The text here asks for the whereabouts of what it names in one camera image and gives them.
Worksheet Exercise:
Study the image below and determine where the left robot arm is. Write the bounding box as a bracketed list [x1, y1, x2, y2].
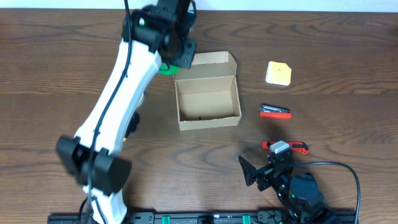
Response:
[55, 0, 197, 223]

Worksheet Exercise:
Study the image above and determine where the open cardboard box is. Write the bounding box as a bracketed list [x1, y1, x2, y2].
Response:
[174, 51, 242, 131]

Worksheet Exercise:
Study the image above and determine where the right black cable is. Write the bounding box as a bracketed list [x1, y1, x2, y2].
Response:
[292, 161, 361, 224]

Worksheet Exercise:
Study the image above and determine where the black cable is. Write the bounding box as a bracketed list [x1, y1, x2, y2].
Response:
[292, 161, 361, 224]
[79, 0, 132, 224]

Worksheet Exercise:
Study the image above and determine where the yellow sticky note pad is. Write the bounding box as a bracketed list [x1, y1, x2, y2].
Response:
[265, 61, 292, 86]

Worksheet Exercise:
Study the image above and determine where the green tape roll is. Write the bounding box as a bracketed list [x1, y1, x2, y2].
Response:
[159, 63, 180, 76]

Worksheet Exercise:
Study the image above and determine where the black mounting rail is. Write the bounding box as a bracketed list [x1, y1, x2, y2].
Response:
[47, 210, 355, 224]

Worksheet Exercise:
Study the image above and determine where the left black cable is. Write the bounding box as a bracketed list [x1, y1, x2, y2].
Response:
[79, 0, 132, 224]

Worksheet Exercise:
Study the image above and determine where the white tape roll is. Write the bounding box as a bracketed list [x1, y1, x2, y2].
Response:
[136, 93, 145, 108]

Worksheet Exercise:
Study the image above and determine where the red black stapler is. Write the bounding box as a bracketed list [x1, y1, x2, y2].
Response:
[259, 104, 292, 120]

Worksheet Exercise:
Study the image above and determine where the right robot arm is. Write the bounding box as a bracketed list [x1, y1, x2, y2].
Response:
[238, 149, 341, 223]

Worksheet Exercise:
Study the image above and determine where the red utility knife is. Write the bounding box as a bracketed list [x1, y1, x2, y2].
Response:
[262, 141, 309, 154]

